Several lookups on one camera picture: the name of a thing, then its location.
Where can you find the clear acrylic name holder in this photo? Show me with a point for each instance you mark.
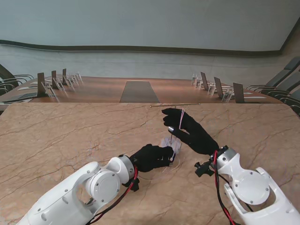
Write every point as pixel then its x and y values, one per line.
pixel 211 89
pixel 68 82
pixel 78 77
pixel 47 89
pixel 198 83
pixel 194 79
pixel 74 79
pixel 58 84
pixel 227 95

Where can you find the gold T rack marble base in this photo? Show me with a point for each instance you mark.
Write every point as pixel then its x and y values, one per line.
pixel 176 146

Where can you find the grey desk pad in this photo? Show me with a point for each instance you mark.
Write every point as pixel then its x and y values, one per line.
pixel 28 88
pixel 255 97
pixel 21 96

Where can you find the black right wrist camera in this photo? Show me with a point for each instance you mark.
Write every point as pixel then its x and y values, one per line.
pixel 204 170

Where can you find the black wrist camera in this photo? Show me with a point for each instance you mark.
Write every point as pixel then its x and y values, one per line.
pixel 204 170
pixel 134 186

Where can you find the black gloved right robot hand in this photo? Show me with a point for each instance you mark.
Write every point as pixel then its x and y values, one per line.
pixel 194 133

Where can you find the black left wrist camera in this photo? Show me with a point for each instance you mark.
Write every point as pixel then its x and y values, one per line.
pixel 134 186

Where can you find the brown wooden conference table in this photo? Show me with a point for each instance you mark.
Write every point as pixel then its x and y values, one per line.
pixel 100 91

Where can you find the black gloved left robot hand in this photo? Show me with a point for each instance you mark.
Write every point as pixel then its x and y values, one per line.
pixel 150 159

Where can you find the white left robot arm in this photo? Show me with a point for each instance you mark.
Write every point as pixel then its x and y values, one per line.
pixel 61 199

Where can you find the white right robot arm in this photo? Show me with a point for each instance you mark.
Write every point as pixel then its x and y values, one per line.
pixel 253 187

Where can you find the dark grey office chair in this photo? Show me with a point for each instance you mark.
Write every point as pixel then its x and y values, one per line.
pixel 280 78
pixel 5 72
pixel 14 82
pixel 293 63
pixel 296 93
pixel 290 82

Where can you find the dark upright desk monitor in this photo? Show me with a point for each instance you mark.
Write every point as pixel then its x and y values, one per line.
pixel 41 84
pixel 54 78
pixel 204 80
pixel 238 92
pixel 64 75
pixel 218 86

